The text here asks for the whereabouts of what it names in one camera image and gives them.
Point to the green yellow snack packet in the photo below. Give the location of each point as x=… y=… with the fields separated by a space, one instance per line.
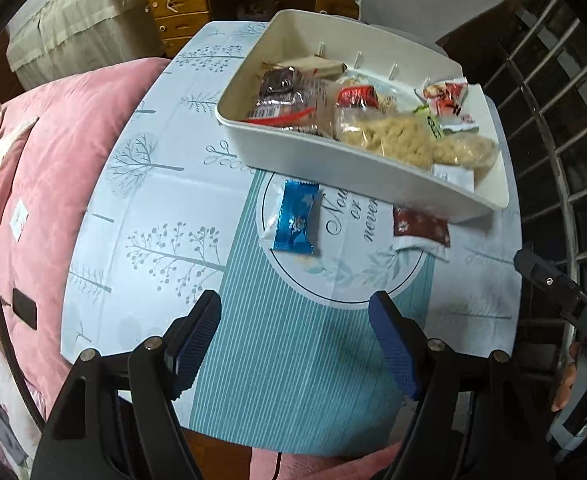
x=433 y=125

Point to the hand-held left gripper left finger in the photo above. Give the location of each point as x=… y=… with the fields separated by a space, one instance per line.
x=196 y=360

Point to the brown wafer packet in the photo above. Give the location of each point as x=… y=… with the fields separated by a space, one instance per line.
x=318 y=66

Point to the beige cloth cover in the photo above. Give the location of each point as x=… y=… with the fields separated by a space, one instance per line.
x=73 y=25

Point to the window grille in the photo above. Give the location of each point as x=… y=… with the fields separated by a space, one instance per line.
x=558 y=170

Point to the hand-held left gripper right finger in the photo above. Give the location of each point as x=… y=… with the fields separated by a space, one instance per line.
x=396 y=350

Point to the pink blanket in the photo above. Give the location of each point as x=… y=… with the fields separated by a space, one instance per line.
x=63 y=160

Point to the tree printed tablecloth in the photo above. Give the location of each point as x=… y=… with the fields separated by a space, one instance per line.
x=173 y=185

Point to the red striped clear packet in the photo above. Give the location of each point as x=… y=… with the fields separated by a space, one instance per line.
x=283 y=115

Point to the dark brown snack packet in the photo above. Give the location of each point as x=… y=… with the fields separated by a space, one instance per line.
x=278 y=85

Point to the small white packet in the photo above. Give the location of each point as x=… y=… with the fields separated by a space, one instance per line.
x=453 y=176

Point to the dark red snack packet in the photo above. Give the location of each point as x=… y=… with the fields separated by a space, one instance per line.
x=418 y=225

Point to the person's right hand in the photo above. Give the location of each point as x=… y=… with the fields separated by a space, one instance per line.
x=566 y=380

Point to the white blanket label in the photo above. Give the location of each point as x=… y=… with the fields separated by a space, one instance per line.
x=19 y=217

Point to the black rectangular patch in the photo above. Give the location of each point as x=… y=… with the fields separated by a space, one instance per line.
x=24 y=308

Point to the white plastic bin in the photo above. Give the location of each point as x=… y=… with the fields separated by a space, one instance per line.
x=323 y=180

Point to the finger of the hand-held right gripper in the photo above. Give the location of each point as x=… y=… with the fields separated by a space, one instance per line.
x=543 y=280

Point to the blue snack packet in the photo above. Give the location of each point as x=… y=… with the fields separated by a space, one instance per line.
x=296 y=215

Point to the wooden drawer cabinet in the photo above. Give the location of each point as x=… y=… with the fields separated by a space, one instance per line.
x=183 y=5

